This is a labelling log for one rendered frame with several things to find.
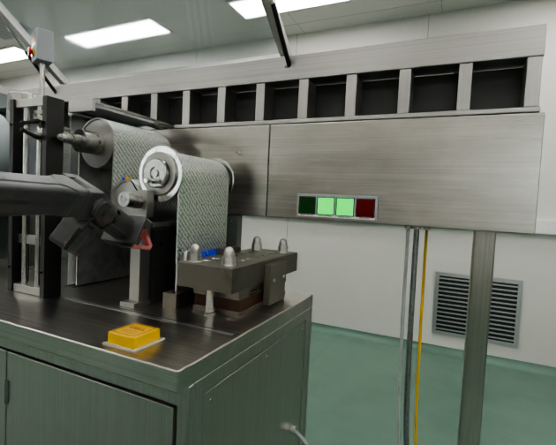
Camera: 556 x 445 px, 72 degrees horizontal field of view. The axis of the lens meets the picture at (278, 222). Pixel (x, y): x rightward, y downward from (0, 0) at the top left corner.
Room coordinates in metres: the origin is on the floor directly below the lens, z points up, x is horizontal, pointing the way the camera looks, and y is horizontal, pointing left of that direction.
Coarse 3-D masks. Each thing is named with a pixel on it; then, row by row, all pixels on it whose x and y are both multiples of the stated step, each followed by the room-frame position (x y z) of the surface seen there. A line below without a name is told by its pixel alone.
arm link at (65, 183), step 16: (0, 176) 0.52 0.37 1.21; (16, 176) 0.55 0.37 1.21; (32, 176) 0.58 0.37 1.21; (48, 176) 0.63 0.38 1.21; (64, 176) 0.67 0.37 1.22; (0, 192) 0.50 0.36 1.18; (16, 192) 0.53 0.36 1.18; (32, 192) 0.55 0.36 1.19; (48, 192) 0.59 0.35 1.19; (64, 192) 0.62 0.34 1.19; (80, 192) 0.65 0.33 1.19; (96, 192) 0.68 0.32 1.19; (0, 208) 0.52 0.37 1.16; (16, 208) 0.54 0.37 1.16; (32, 208) 0.57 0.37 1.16; (48, 208) 0.60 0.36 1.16; (64, 208) 0.64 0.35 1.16; (80, 208) 0.67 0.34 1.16
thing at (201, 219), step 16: (192, 208) 1.06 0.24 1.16; (208, 208) 1.13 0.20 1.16; (224, 208) 1.20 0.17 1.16; (192, 224) 1.06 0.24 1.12; (208, 224) 1.13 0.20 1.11; (224, 224) 1.21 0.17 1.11; (192, 240) 1.06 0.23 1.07; (208, 240) 1.13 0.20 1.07; (224, 240) 1.21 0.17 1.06; (176, 256) 1.01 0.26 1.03
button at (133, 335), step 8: (120, 328) 0.75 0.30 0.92; (128, 328) 0.75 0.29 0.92; (136, 328) 0.75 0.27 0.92; (144, 328) 0.75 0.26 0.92; (152, 328) 0.76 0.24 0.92; (112, 336) 0.73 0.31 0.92; (120, 336) 0.72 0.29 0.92; (128, 336) 0.71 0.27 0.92; (136, 336) 0.71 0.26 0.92; (144, 336) 0.73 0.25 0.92; (152, 336) 0.74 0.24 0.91; (120, 344) 0.72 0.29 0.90; (128, 344) 0.71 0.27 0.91; (136, 344) 0.71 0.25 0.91; (144, 344) 0.73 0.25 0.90
